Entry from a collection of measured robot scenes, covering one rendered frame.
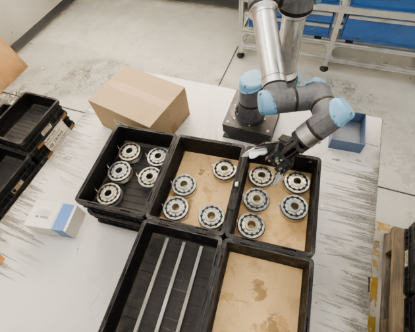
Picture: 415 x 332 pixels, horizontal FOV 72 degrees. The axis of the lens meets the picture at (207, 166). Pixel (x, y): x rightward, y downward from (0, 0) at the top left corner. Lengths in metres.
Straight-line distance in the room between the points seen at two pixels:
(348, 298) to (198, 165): 0.78
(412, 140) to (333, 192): 1.43
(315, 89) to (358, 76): 2.20
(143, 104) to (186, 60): 1.76
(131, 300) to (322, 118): 0.86
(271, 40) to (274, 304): 0.84
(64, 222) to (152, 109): 0.64
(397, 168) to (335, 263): 1.38
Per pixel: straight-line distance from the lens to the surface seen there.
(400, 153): 2.62
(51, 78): 3.53
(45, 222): 1.42
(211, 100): 1.70
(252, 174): 1.20
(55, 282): 1.40
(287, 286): 1.09
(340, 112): 0.84
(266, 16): 1.01
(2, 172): 2.34
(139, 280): 1.12
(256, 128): 1.42
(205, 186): 1.21
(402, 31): 2.90
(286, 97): 0.89
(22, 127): 2.35
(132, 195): 1.25
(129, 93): 1.55
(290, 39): 1.20
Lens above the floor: 1.88
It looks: 57 degrees down
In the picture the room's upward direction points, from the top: 8 degrees counter-clockwise
